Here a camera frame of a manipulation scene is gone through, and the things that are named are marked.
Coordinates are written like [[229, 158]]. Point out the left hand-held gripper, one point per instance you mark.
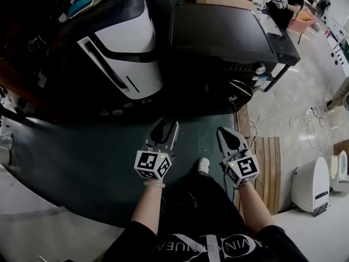
[[148, 162]]

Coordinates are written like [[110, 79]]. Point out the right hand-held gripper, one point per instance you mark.
[[245, 169]]

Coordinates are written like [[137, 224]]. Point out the person's left forearm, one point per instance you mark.
[[148, 209]]

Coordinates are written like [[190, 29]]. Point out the person's right forearm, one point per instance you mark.
[[253, 209]]

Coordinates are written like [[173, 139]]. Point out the brown cardboard strip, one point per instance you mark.
[[244, 121]]

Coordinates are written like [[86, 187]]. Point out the person's white shoe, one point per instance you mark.
[[204, 165]]

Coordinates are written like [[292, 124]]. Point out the wooden slat board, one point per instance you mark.
[[268, 173]]

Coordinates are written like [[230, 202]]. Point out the person's black trousers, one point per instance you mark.
[[201, 201]]

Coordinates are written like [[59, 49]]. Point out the dark green floor mat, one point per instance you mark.
[[95, 160]]

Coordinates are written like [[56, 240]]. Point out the white and black appliance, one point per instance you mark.
[[128, 50]]

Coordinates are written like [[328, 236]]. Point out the white domed appliance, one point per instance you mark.
[[310, 184]]

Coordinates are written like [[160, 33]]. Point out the person's black printed shirt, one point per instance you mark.
[[204, 247]]

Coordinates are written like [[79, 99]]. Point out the black metal table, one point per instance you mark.
[[286, 48]]

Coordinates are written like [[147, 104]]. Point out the black washing machine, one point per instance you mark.
[[218, 31]]

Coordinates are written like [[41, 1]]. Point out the brown cardboard box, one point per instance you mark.
[[342, 147]]

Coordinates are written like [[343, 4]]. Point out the white toilet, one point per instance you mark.
[[340, 171]]

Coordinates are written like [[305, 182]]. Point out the pink chair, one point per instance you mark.
[[304, 23]]

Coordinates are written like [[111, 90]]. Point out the white display counter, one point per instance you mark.
[[339, 42]]

